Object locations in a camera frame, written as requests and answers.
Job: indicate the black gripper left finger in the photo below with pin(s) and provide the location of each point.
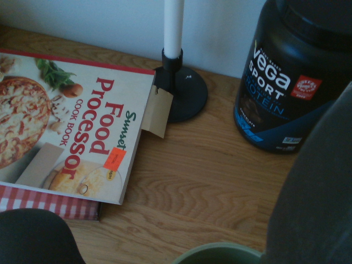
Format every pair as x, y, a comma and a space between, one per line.
33, 239

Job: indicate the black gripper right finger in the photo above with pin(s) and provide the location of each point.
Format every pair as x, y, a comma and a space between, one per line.
313, 187

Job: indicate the green ribbed holder cup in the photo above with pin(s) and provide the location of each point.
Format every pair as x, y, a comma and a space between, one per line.
217, 254

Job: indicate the black candle holder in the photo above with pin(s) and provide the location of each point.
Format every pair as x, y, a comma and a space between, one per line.
181, 93

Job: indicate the red checkered book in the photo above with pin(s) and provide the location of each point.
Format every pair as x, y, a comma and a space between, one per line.
52, 206

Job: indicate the black protein powder tub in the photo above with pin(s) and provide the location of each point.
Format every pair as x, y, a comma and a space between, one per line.
291, 74

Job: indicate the Sunset Food Processor cookbook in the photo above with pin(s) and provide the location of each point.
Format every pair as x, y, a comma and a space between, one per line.
71, 123

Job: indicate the tan paper bookmark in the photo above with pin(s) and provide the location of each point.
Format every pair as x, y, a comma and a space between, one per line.
158, 112

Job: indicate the white taper candle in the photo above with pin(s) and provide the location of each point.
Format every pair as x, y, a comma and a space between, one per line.
173, 28

